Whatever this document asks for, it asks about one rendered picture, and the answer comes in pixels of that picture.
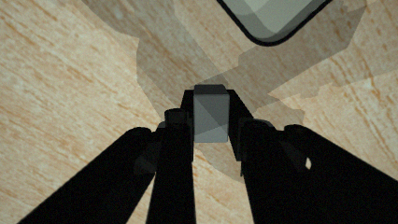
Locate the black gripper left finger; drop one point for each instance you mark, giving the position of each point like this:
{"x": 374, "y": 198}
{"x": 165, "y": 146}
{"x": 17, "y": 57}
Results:
{"x": 108, "y": 189}

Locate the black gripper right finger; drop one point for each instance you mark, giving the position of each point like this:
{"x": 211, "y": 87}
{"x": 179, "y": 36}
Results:
{"x": 339, "y": 188}

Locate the grey block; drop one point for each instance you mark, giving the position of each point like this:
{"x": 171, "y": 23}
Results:
{"x": 211, "y": 113}

